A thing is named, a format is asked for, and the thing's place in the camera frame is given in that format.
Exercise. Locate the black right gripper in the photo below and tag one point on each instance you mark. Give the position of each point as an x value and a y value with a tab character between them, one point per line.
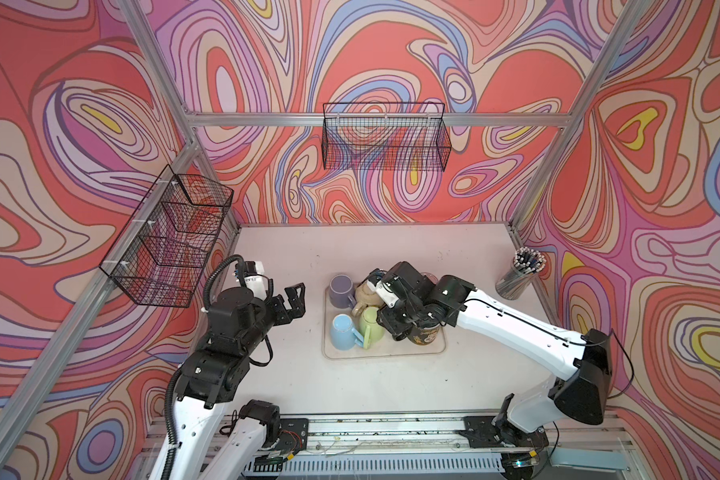
388	322

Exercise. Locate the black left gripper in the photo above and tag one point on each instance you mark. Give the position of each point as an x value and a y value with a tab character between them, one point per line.
285	316

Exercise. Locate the beige rectangular tray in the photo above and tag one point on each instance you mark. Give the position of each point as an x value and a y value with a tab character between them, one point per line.
385	347

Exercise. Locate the purple ceramic mug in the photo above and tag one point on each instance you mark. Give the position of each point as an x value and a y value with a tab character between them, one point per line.
341	291

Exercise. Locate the light blue ceramic mug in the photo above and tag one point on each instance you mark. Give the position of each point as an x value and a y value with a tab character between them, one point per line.
343	331

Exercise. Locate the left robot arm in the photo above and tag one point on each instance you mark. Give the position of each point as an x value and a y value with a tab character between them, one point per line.
242	308

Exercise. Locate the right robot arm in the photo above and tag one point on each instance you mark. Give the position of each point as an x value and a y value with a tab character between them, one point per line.
579	364

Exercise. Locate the black patterned mug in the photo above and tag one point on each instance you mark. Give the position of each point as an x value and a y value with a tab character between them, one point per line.
423	335

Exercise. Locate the light green ceramic mug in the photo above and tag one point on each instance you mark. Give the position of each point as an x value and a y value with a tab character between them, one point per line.
371	331

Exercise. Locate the cream speckled round mug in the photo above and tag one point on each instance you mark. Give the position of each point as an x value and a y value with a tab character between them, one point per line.
365	296

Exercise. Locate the metal cup of pens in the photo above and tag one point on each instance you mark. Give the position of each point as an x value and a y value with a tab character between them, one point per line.
525	265

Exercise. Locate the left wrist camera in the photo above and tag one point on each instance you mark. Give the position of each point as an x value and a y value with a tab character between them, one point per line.
250	275

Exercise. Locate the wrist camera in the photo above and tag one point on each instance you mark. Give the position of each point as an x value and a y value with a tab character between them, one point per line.
380	293
250	275

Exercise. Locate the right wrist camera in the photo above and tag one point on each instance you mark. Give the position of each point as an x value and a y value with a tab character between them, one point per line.
380	293

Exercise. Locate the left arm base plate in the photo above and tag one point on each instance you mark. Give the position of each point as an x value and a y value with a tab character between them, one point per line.
292	437

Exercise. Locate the black wire basket left wall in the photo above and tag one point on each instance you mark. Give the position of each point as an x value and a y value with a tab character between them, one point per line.
159	258

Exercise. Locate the black wire basket wall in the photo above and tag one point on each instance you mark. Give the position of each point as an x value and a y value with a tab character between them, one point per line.
159	258
385	136

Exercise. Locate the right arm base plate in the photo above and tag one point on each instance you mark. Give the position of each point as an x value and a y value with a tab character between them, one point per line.
481	432

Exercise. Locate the black wire basket back wall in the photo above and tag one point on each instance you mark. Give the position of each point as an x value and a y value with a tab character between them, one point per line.
385	136

